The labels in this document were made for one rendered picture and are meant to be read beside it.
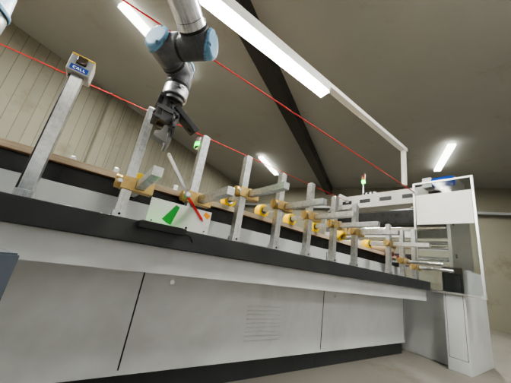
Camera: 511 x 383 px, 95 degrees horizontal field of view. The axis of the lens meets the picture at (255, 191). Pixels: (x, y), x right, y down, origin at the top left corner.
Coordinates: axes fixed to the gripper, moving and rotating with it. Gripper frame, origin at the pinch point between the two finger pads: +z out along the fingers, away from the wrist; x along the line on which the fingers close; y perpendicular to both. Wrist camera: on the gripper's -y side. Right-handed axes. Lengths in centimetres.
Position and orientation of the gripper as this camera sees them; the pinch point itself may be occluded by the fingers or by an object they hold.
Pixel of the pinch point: (165, 148)
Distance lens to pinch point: 91.5
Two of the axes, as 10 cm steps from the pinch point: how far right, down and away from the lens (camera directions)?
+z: -1.5, 9.5, -2.8
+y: -8.0, -2.9, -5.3
